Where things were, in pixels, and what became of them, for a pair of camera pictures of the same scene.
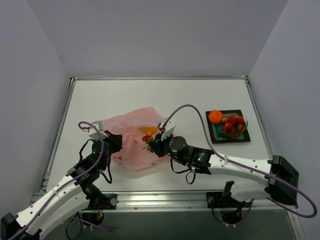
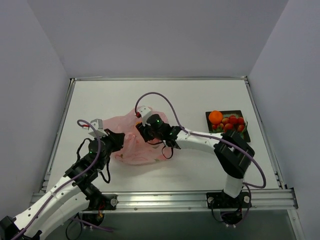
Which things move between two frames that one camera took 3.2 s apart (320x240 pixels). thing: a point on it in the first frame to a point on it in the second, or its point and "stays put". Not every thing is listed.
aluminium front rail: [181, 201] stays put
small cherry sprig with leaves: [149, 140] to [220, 129]
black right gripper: [157, 145] to [141, 130]
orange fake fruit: [215, 116] stays put
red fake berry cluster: [232, 124] stays put
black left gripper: [115, 141] stays put
